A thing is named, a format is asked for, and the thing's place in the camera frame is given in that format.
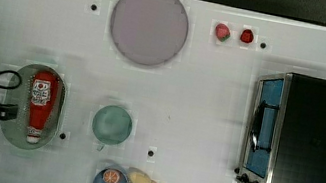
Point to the pink green toy strawberry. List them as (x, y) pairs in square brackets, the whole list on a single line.
[(222, 32)]

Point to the grey round plate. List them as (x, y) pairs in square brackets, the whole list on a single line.
[(149, 32)]

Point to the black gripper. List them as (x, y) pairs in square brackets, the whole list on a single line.
[(8, 112)]

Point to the toy orange slice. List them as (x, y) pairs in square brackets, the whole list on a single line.
[(111, 176)]

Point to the red ketchup bottle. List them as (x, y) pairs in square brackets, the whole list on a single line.
[(42, 98)]

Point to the red toy strawberry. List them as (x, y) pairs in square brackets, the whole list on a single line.
[(247, 36)]

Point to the green oval strainer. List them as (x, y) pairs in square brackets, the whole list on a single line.
[(15, 130)]

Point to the green metal cup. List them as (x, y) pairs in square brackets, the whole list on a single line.
[(111, 125)]

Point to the black toaster oven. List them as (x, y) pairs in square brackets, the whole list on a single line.
[(286, 135)]

